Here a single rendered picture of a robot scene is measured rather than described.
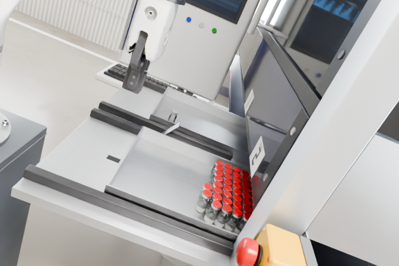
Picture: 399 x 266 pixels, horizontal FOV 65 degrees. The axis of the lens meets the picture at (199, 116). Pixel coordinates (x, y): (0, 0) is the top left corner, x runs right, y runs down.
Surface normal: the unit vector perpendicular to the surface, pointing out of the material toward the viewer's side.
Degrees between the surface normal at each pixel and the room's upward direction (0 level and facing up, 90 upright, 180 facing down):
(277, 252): 0
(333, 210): 90
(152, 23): 87
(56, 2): 90
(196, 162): 0
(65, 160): 0
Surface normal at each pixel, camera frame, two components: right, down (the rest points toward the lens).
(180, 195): 0.37, -0.84
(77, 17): -0.10, 0.39
